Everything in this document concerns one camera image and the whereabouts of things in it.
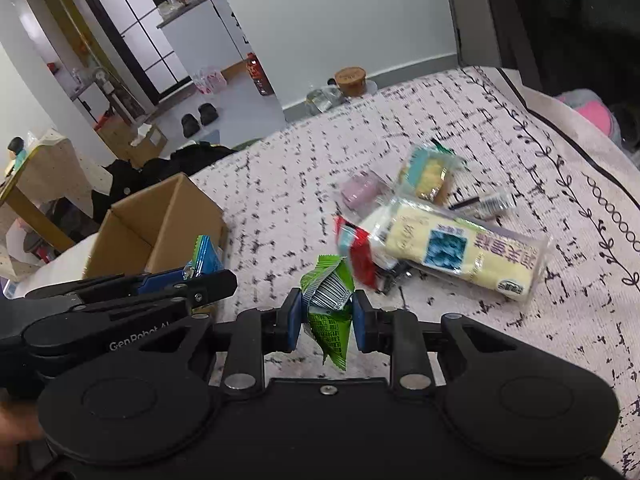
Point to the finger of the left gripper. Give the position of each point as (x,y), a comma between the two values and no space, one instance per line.
(174,302)
(111,287)

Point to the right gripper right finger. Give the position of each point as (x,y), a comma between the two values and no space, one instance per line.
(396,334)

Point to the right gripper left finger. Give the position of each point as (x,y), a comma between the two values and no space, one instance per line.
(253,335)

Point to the green blue candy packet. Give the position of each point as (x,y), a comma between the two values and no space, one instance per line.
(204,261)

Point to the dark green snack packet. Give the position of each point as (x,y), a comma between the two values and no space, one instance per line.
(327,296)

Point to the red white snack packet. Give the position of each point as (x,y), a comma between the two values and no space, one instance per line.
(353,245)

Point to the purple cake packet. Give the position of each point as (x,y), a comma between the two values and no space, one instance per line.
(362,189)

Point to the small clear barcode packet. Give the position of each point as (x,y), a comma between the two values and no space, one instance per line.
(486,206)

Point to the teal band biscuit packet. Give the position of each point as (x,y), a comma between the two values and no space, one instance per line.
(427,172)

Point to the person left hand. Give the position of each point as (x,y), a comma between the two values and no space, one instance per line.
(19,423)

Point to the black white small packet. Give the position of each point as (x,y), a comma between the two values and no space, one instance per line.
(389,279)

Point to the black clothes on floor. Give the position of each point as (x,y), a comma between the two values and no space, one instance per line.
(127,180)

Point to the large cream cake pack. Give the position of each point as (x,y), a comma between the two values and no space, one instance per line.
(443,243)

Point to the patterned white table cloth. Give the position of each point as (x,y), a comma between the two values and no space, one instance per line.
(433,283)

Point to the small floor cardboard box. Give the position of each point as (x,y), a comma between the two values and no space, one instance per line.
(148,143)

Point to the side table with cloth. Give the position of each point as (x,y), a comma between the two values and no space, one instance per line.
(52,169)

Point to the black slipper left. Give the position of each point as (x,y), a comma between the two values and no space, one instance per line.
(190,126)

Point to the black slipper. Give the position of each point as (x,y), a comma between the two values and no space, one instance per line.
(190,126)
(208,114)

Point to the black slipper right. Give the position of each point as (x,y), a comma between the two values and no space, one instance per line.
(208,114)

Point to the pink plastic bag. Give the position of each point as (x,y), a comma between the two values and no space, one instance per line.
(209,80)

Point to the glass jar on floor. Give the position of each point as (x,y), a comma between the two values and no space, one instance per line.
(321,100)

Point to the wooden lid jar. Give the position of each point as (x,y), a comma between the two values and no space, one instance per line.
(352,81)

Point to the pink grey plush toy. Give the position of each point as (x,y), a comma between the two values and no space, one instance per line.
(590,106)

